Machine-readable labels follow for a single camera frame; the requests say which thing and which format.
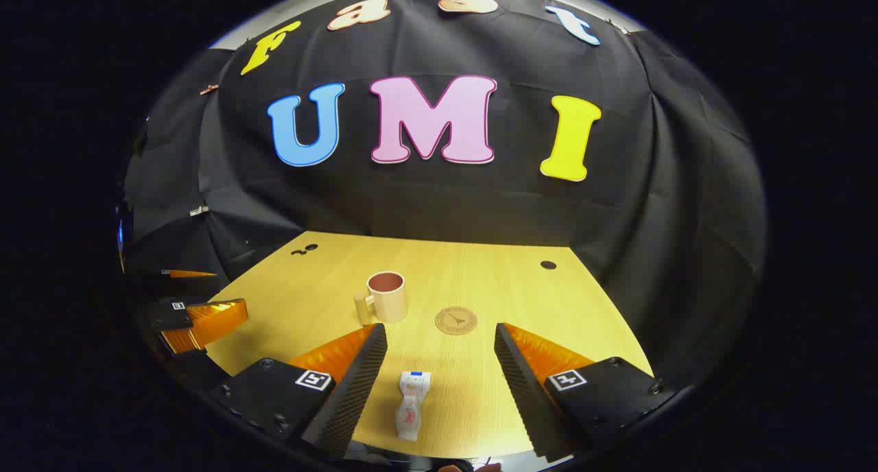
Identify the round cork coaster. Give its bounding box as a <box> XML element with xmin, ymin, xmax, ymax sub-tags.
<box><xmin>435</xmin><ymin>306</ymin><xmax>478</xmax><ymax>335</ymax></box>

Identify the black backdrop cloth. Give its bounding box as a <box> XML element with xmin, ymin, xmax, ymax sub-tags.
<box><xmin>120</xmin><ymin>0</ymin><xmax>768</xmax><ymax>390</ymax></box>

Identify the white toothpaste tube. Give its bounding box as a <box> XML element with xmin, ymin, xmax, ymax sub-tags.
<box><xmin>396</xmin><ymin>371</ymin><xmax>432</xmax><ymax>442</ymax></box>

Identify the beige cup with handle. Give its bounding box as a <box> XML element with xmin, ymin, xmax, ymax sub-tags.
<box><xmin>354</xmin><ymin>271</ymin><xmax>408</xmax><ymax>326</ymax></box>

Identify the light wooden desktop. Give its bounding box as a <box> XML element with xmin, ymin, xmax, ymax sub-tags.
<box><xmin>204</xmin><ymin>231</ymin><xmax>656</xmax><ymax>459</ymax></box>

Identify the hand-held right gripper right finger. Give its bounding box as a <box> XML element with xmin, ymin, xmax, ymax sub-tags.
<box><xmin>494</xmin><ymin>322</ymin><xmax>680</xmax><ymax>462</ymax></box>

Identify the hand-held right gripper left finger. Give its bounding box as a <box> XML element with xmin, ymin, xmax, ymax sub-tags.
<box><xmin>206</xmin><ymin>323</ymin><xmax>389</xmax><ymax>459</ymax></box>

